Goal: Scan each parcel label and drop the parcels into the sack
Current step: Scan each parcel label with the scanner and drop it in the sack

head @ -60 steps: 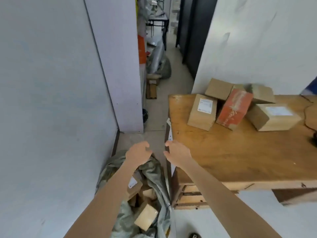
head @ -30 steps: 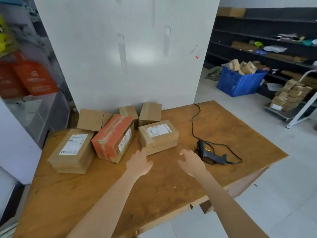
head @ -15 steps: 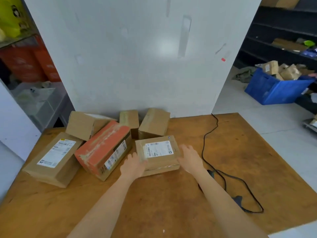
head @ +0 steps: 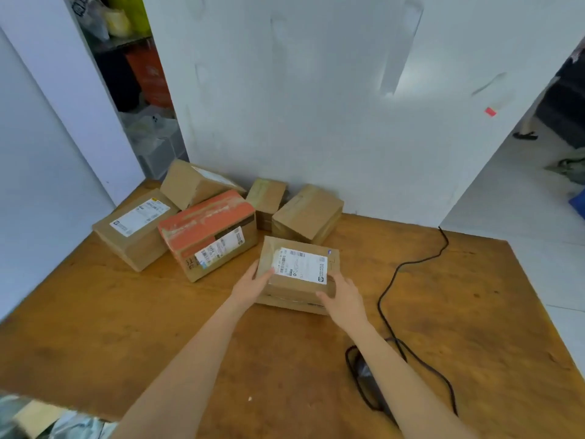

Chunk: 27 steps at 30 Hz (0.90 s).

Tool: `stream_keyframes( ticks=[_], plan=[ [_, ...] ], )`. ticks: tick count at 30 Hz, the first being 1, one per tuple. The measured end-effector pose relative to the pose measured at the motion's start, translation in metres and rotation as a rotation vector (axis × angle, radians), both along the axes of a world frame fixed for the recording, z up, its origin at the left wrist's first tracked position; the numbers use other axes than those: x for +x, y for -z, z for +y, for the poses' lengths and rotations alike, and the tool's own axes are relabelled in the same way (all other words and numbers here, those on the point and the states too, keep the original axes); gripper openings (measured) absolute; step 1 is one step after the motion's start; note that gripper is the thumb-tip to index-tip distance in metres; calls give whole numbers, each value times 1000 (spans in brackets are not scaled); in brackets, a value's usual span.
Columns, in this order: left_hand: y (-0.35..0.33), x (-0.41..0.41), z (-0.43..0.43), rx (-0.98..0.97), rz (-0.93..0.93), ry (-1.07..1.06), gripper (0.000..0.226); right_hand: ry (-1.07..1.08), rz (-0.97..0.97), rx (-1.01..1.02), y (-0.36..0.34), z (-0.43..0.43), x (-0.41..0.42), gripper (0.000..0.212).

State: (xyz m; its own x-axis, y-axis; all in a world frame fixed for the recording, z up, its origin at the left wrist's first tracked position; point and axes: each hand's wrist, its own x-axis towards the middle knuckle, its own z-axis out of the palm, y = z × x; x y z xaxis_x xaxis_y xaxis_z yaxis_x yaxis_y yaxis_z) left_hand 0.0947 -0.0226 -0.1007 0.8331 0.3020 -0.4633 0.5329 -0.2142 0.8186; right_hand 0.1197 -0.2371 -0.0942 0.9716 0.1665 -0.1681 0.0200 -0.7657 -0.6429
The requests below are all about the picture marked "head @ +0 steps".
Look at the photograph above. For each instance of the person's left hand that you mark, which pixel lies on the person's left hand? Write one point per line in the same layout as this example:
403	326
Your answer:
251	288

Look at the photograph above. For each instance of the large labelled box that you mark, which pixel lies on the large labelled box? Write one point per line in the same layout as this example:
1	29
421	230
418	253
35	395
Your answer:
137	251

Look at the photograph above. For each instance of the metal storage shelf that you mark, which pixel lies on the metal storage shelf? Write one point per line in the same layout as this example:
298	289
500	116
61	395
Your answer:
121	42

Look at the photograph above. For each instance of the black shelving rack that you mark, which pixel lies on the black shelving rack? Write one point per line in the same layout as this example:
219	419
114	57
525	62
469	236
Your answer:
566	109

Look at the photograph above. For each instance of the person's right forearm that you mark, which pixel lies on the person's right forearm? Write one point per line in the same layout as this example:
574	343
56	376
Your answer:
402	388

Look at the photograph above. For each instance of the orange paper bag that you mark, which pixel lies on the orange paper bag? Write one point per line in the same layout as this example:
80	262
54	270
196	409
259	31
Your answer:
151	77

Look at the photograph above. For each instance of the olive green cloth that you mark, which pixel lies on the olive green cloth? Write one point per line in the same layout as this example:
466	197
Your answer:
571	171

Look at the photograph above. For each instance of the person's left forearm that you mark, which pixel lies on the person's left forearm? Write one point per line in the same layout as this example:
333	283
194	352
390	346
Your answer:
183	384

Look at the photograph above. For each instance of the person's right hand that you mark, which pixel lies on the person's right hand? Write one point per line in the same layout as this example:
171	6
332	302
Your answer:
347	306

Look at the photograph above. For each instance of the small red sticker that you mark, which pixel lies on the small red sticker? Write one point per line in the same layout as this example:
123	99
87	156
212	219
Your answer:
490	111

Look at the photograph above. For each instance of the grey sack of scanned boxes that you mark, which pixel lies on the grey sack of scanned boxes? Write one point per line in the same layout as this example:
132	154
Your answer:
77	427

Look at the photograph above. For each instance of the clear plastic storage bin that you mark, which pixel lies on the clear plastic storage bin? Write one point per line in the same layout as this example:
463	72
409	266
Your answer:
160	155

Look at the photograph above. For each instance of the medium brown cardboard box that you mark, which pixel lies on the medium brown cardboard box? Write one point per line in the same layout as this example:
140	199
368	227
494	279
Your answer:
306	212

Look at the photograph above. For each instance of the pale yellow roll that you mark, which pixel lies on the pale yellow roll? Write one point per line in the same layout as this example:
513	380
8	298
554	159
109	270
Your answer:
118	23

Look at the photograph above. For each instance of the orange taped cardboard box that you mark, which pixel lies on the orange taped cardboard box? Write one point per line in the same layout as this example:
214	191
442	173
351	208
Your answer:
205	219

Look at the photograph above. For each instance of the black barcode scanner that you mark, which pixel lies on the black barcode scanner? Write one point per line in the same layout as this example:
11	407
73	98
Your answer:
368	379

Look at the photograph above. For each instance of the wooden table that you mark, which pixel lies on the wooden table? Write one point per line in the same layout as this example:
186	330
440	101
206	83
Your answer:
91	315

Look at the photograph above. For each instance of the small yellowish taped box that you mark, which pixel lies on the small yellowish taped box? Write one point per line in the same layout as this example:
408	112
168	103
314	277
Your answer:
265	196

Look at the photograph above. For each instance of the blue plastic crate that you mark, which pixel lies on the blue plastic crate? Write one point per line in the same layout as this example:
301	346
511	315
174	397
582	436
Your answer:
579	203

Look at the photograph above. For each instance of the double-layer cardboard box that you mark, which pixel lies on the double-layer cardboard box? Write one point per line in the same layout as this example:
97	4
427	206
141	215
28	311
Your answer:
183	182

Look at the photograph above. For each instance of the yellow bag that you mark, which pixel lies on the yellow bag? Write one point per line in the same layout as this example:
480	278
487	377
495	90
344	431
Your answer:
135	13

